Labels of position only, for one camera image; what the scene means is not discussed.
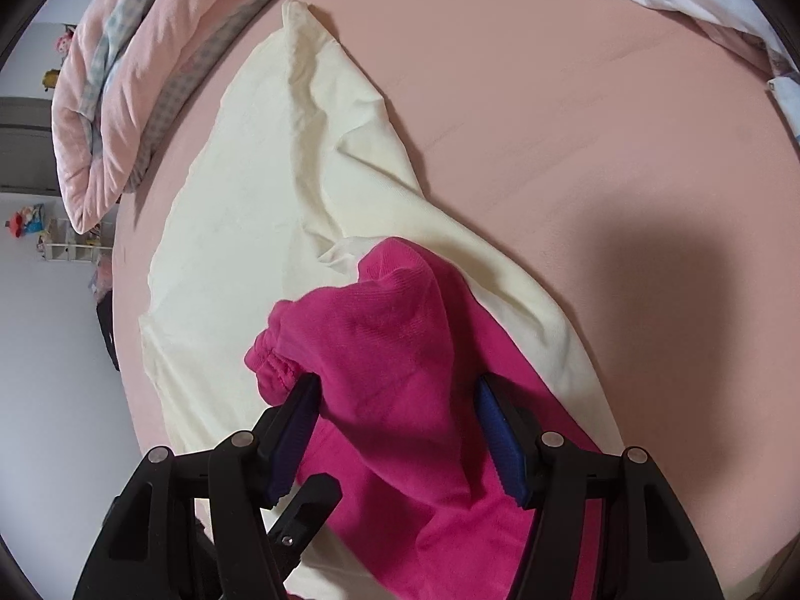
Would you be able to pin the cream and pink sweatshirt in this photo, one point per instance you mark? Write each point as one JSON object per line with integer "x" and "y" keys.
{"x": 281, "y": 200}

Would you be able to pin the colourful wall doll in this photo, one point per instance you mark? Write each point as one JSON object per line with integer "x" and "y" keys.
{"x": 28, "y": 222}

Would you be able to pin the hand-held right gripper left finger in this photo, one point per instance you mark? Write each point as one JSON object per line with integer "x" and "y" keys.
{"x": 294, "y": 437}

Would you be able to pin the pink plush toy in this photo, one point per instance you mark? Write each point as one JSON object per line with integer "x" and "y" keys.
{"x": 62, "y": 42}

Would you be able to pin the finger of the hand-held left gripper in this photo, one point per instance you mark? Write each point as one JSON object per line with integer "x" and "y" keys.
{"x": 306, "y": 506}

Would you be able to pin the white shelf rack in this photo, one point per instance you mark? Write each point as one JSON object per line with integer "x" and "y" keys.
{"x": 69, "y": 250}

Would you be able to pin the grey door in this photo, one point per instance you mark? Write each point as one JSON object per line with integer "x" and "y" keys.
{"x": 25, "y": 144}

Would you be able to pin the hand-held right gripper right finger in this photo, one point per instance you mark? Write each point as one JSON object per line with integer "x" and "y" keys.
{"x": 500, "y": 444}

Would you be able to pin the pink printed quilt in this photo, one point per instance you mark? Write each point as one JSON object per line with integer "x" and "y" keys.
{"x": 125, "y": 75}

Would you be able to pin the black bag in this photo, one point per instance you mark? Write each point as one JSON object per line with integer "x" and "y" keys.
{"x": 107, "y": 337}

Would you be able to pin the yellow toy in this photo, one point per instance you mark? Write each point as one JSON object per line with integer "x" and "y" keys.
{"x": 50, "y": 79}

